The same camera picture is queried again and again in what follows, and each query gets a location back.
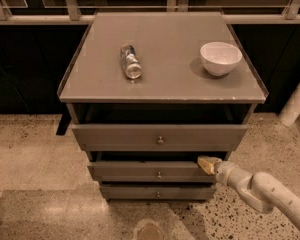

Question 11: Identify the white cylindrical post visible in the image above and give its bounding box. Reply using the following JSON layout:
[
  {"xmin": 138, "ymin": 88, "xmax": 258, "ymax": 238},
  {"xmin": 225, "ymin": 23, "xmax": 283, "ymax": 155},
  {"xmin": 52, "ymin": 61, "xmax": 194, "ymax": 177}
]
[{"xmin": 278, "ymin": 82, "xmax": 300, "ymax": 126}]

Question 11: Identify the grey bottom drawer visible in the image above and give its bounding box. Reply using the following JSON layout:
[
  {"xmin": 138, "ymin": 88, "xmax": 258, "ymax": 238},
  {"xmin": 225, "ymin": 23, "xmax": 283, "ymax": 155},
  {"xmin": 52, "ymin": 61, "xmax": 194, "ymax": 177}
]
[{"xmin": 100, "ymin": 185, "xmax": 216, "ymax": 200}]

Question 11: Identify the metal window railing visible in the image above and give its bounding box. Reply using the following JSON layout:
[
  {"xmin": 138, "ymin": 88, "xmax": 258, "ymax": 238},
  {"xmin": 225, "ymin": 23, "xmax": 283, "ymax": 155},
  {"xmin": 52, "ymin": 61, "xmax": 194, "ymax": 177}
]
[{"xmin": 0, "ymin": 0, "xmax": 300, "ymax": 24}]

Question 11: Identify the grey top drawer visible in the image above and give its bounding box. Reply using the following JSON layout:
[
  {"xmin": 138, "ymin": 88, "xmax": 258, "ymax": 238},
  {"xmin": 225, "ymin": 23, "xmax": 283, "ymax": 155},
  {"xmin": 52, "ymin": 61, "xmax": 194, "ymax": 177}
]
[{"xmin": 72, "ymin": 124, "xmax": 247, "ymax": 152}]

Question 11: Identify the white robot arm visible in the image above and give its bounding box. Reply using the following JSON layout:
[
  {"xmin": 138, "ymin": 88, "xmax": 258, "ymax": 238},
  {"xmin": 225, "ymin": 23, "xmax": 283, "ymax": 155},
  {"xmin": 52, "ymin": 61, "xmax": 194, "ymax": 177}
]
[{"xmin": 197, "ymin": 156, "xmax": 300, "ymax": 231}]

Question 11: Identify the grey drawer cabinet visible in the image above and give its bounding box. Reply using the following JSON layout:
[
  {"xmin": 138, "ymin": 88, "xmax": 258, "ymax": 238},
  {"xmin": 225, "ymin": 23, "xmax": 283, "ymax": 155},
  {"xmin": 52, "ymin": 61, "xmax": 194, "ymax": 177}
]
[{"xmin": 58, "ymin": 12, "xmax": 267, "ymax": 188}]

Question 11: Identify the white ceramic bowl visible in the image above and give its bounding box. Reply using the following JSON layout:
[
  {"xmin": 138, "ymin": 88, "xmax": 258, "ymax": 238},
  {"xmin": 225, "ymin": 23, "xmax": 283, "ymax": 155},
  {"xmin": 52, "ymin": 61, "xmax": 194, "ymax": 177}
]
[{"xmin": 200, "ymin": 42, "xmax": 243, "ymax": 76}]

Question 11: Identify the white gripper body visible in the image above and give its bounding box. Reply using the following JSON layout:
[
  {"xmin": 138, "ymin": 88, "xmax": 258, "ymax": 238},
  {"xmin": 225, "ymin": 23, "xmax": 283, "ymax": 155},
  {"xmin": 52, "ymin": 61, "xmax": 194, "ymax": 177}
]
[{"xmin": 215, "ymin": 161, "xmax": 238, "ymax": 186}]

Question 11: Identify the grey drawer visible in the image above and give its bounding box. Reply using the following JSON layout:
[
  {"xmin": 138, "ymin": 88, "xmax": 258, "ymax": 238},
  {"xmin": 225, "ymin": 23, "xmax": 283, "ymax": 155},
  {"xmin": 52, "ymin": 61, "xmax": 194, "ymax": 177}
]
[
  {"xmin": 100, "ymin": 185, "xmax": 216, "ymax": 200},
  {"xmin": 88, "ymin": 161, "xmax": 215, "ymax": 183},
  {"xmin": 72, "ymin": 124, "xmax": 247, "ymax": 152}
]

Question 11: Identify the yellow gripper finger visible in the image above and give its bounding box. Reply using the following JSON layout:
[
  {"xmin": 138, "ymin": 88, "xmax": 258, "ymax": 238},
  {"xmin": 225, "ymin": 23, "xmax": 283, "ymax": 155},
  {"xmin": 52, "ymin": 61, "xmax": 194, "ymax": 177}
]
[{"xmin": 197, "ymin": 156, "xmax": 221, "ymax": 175}]

